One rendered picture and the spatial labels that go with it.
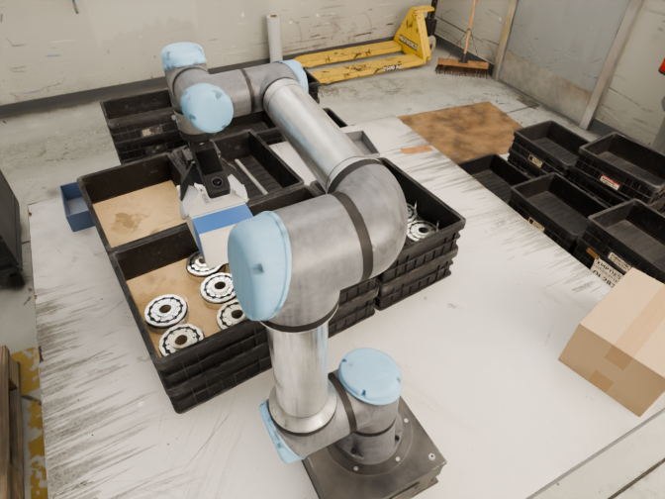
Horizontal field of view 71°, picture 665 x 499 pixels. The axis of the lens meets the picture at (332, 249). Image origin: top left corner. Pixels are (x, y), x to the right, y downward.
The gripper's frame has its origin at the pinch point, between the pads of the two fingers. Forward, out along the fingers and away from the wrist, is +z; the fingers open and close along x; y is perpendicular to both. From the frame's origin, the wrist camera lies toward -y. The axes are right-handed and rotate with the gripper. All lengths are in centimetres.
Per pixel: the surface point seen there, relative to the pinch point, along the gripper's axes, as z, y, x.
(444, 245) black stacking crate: 25, -12, -60
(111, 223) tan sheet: 28, 46, 24
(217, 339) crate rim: 19.0, -18.5, 8.7
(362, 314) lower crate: 39, -13, -32
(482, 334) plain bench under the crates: 42, -33, -60
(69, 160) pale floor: 109, 242, 46
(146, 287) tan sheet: 28.3, 13.7, 19.7
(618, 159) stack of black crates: 61, 30, -209
